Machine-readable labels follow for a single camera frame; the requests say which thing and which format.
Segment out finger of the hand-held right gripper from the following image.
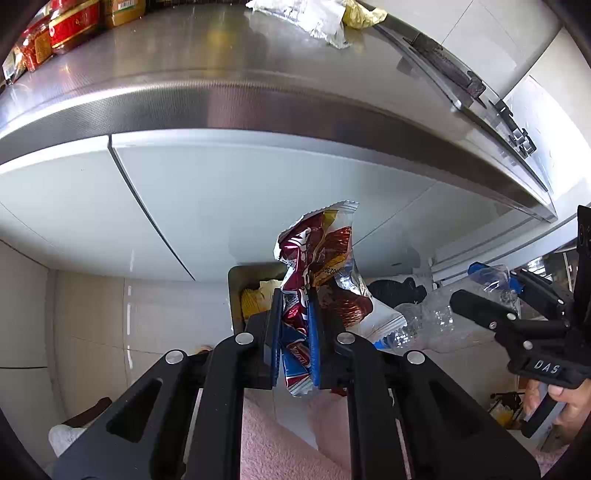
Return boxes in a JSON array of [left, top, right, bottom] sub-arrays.
[[468, 262, 575, 320], [449, 289, 570, 343]]

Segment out person's pink pants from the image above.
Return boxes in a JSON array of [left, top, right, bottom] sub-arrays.
[[240, 388, 411, 480]]

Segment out large black burner grate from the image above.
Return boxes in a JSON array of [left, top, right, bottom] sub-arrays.
[[402, 34, 488, 100]]

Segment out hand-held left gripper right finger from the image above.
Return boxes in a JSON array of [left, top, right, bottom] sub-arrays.
[[307, 288, 541, 480]]

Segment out yellow lid paste jar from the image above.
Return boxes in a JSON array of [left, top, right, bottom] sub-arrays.
[[104, 0, 148, 28]]

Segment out large red lid jar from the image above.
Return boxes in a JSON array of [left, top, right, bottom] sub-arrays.
[[48, 0, 102, 55]]

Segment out grey base cabinet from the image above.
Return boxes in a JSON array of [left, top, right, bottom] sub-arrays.
[[0, 129, 559, 282]]

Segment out crushed clear plastic bottle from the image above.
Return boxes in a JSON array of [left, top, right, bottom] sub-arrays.
[[376, 265, 522, 352]]

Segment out small black burner grate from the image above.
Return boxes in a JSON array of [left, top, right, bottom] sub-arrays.
[[489, 98, 519, 134]]

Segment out white crumpled wrapper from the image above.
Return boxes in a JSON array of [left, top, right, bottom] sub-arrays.
[[245, 0, 352, 49]]

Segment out steel gas stove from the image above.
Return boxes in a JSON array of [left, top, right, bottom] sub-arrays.
[[374, 21, 559, 222]]

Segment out black waste bin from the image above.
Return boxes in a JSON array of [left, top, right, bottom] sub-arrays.
[[228, 263, 287, 337]]

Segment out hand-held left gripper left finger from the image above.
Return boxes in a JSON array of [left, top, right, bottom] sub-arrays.
[[53, 288, 282, 480]]

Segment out red blue snack wrapper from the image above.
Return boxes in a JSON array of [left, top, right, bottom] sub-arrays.
[[274, 200, 407, 398]]

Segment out yellow crumpled plastic bag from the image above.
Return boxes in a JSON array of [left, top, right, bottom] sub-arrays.
[[342, 0, 389, 28]]

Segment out red chili sauce jar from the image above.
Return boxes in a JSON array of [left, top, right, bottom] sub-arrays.
[[21, 21, 51, 72]]

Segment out black cat floor mat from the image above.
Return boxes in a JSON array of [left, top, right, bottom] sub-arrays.
[[367, 274, 428, 308]]

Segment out person's right hand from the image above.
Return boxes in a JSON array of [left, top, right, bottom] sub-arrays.
[[524, 378, 588, 430]]

